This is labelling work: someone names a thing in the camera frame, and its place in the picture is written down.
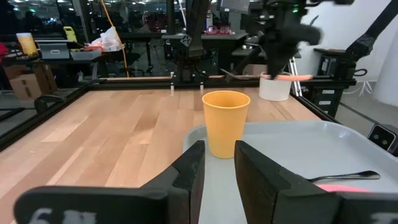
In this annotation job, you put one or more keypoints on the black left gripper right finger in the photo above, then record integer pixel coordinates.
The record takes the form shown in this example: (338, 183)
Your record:
(280, 202)

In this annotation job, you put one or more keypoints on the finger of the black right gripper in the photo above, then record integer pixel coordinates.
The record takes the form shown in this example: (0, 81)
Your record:
(273, 67)
(284, 65)

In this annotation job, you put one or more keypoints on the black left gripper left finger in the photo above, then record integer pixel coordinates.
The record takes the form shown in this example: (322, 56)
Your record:
(118, 205)

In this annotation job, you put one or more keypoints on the red plate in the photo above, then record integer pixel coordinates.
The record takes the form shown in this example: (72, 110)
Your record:
(342, 188)

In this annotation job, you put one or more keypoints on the yellow ribbed cup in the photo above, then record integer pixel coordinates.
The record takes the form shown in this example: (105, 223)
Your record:
(225, 124)

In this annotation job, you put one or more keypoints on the black spoon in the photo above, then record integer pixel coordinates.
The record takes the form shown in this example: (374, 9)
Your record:
(363, 175)

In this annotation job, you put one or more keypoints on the neighbouring black robot arm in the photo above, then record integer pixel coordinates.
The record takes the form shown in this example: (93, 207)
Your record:
(367, 40)

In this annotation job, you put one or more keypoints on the white plastic tray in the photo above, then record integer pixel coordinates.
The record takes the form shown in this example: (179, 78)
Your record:
(295, 149)

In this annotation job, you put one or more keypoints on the silver metal stand legs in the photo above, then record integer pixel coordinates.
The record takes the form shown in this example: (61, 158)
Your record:
(294, 77)

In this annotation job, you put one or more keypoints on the snake plant in white pot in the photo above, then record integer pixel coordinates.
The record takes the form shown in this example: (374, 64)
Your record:
(275, 90)

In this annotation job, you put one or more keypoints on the black diagonal strut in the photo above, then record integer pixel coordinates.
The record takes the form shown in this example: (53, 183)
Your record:
(245, 62)

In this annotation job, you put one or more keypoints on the black equipment stand with labels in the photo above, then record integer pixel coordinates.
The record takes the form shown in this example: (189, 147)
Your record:
(332, 90)

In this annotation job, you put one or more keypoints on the black background desk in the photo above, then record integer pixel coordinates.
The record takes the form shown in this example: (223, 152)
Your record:
(224, 39)

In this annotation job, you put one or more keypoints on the white rounded object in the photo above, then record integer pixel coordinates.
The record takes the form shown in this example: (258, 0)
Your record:
(387, 77)

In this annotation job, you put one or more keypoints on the black chair backrest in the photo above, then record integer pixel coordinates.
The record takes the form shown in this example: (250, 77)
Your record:
(48, 102)

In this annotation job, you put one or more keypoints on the brown cardboard box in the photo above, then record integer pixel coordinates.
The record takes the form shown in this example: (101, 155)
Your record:
(29, 84)

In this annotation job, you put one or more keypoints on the grey shallow bin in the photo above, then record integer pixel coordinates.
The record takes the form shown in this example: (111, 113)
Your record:
(85, 54)

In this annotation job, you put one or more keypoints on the white plastic bag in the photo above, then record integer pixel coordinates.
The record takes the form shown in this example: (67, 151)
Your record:
(110, 39)

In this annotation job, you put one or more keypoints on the grey storage box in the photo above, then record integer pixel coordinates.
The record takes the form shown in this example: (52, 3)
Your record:
(54, 51)

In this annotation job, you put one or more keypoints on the yellow translucent container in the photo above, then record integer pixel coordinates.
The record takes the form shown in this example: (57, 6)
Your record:
(27, 44)

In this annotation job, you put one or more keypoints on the grey wall monitor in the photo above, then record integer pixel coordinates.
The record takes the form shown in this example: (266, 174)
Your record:
(234, 4)

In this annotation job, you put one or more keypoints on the small white post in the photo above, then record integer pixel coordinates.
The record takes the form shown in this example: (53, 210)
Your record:
(172, 88)
(201, 88)

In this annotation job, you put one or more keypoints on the black table-level camera box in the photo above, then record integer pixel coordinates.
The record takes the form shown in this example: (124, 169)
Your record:
(384, 138)

